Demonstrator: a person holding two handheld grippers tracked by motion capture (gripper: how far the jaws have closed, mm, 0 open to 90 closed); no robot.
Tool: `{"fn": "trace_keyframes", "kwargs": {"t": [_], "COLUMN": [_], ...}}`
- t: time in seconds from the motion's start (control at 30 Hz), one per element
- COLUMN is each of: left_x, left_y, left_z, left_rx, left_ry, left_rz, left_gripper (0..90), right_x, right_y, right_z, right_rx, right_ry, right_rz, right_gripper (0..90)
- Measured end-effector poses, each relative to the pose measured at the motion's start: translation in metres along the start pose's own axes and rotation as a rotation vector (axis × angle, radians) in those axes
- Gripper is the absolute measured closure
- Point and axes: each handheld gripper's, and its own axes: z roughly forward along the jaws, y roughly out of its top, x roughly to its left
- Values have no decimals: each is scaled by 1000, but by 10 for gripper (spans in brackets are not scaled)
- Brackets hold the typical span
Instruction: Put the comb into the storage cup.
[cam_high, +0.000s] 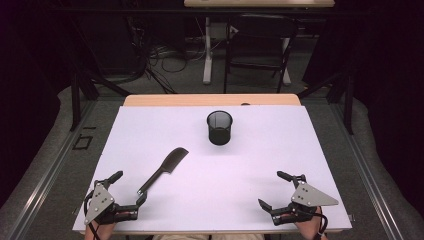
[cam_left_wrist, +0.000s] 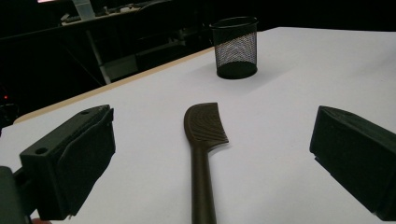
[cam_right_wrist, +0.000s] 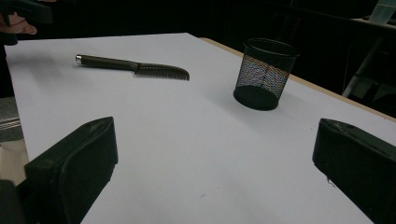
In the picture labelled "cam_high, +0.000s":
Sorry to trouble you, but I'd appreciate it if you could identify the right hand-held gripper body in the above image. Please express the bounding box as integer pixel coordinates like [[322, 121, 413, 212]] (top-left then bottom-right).
[[270, 181, 340, 227]]

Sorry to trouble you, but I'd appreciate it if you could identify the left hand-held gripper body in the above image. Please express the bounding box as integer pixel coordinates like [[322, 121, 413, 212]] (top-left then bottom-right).
[[83, 181, 139, 226]]

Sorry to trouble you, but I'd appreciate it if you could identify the black mesh pen cup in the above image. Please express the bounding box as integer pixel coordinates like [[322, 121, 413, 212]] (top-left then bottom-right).
[[206, 110, 234, 146]]

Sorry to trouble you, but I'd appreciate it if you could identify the person's left hand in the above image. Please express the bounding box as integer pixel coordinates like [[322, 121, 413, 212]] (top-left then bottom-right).
[[84, 221, 116, 240]]

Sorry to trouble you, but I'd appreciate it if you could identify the person's right hand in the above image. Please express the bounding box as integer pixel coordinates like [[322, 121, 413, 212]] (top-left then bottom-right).
[[294, 206, 326, 240]]

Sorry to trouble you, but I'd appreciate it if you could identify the black metal stand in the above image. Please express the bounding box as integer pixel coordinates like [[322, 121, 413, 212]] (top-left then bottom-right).
[[68, 69, 132, 132], [297, 69, 355, 136]]

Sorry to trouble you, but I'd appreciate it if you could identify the black curtain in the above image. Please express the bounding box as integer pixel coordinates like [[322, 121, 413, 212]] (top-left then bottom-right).
[[301, 0, 424, 219], [0, 0, 73, 209]]

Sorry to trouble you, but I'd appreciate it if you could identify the black folding chair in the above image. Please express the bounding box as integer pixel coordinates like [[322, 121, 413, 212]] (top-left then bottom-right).
[[223, 13, 299, 94]]

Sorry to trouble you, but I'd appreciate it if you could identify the wooden desk with white legs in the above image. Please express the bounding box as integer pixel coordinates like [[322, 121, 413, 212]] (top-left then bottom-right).
[[183, 0, 336, 85]]

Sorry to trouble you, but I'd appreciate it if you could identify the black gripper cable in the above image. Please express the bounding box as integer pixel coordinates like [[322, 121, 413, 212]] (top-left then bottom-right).
[[312, 206, 330, 240], [82, 191, 102, 240]]

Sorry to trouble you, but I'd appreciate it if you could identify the aluminium floor rail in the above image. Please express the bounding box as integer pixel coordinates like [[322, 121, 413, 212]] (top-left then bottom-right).
[[328, 103, 407, 240], [5, 99, 98, 240]]

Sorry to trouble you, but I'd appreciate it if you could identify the black cable tangle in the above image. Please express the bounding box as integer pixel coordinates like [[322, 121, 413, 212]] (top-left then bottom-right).
[[126, 14, 208, 95]]

